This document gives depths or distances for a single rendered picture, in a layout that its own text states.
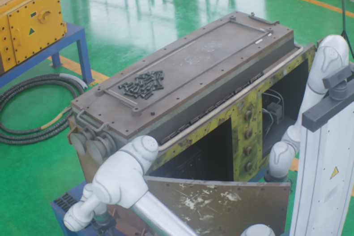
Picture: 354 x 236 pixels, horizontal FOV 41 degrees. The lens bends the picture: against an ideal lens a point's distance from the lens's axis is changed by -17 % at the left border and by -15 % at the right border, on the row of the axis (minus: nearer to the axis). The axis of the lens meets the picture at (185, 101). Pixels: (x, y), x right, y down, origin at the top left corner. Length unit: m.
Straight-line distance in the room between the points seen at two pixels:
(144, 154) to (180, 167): 0.97
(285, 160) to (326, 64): 0.56
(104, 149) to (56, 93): 3.19
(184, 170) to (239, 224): 0.67
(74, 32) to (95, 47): 1.09
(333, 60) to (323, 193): 0.51
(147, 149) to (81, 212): 0.56
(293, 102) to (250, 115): 0.71
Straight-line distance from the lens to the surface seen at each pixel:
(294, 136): 2.40
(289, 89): 3.40
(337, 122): 1.70
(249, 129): 2.83
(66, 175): 4.36
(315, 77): 2.00
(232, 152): 2.79
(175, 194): 2.28
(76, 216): 2.32
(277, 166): 2.33
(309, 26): 6.41
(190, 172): 2.94
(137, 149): 1.92
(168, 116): 2.43
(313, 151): 1.64
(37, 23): 4.93
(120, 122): 2.39
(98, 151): 2.41
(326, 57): 1.96
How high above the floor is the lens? 2.68
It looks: 33 degrees down
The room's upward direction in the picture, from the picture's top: 7 degrees counter-clockwise
